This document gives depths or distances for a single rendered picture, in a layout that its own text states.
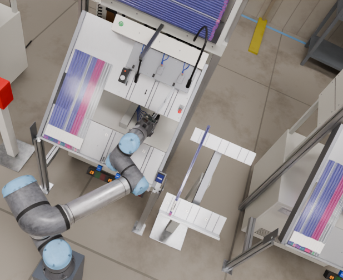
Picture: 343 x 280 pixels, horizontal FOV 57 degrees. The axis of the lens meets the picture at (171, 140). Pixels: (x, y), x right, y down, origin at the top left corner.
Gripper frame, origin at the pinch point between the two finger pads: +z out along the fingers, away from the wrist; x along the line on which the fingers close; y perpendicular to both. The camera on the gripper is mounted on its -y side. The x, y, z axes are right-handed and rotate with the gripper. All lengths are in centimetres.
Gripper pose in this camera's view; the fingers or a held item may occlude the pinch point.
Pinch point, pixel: (149, 123)
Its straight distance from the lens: 159.4
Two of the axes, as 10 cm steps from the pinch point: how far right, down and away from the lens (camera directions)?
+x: -8.0, -5.9, -0.3
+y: 5.5, -7.3, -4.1
